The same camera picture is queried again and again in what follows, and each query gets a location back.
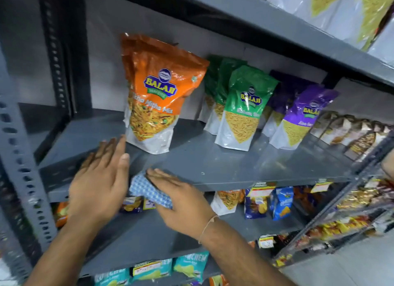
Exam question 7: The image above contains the person's left hand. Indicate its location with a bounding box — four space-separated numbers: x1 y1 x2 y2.
68 135 131 231

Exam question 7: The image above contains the grey metal shelf rack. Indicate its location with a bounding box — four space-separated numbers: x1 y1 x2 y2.
0 0 394 286

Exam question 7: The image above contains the thin thread wrist bracelet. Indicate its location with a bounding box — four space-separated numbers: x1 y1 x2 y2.
198 215 220 245

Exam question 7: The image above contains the row of yellow red packets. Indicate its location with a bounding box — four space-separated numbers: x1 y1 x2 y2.
295 215 374 244

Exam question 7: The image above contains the yellow white shelf price tag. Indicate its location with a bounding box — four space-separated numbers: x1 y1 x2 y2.
310 179 333 194

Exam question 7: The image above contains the green sev snack packet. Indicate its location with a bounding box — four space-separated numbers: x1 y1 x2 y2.
214 65 279 152
197 55 224 123
203 57 247 136

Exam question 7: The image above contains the grey neighbouring shelf rack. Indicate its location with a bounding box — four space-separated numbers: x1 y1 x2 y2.
271 135 394 268

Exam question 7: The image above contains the orange snack mix packet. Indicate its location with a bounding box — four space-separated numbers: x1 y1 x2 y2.
120 33 180 128
124 50 210 155

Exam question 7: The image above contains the person's left forearm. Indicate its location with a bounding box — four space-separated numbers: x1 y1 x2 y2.
24 216 103 286

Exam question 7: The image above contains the purple sev snack packet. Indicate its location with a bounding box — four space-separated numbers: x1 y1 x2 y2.
269 85 340 150
261 70 317 138

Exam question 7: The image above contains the small white orange snack packet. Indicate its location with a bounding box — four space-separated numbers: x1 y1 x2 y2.
211 189 246 216

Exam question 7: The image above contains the light blue chips packet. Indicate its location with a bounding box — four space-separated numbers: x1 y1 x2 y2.
270 186 295 221

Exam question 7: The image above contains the person's right forearm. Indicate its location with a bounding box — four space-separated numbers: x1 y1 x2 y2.
199 216 297 286

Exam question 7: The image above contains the row of golden snack packets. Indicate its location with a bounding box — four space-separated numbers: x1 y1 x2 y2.
335 178 394 211

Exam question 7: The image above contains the person's right hand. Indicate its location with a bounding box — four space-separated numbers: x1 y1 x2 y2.
146 168 220 241

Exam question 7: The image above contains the white clear-window sev packet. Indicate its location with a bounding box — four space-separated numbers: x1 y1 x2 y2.
367 17 394 67
267 0 359 30
326 0 394 51

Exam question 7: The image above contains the teal chips packet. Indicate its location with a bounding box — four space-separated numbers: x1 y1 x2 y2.
94 268 131 286
132 258 173 281
173 251 210 284

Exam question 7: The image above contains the small dark blue chips packet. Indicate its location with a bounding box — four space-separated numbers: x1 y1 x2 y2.
121 196 144 213

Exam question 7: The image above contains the row of brown white packets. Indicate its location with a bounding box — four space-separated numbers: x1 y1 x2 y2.
310 111 394 162

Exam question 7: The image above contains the blue checked cleaning cloth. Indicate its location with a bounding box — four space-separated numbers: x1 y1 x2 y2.
129 171 173 210

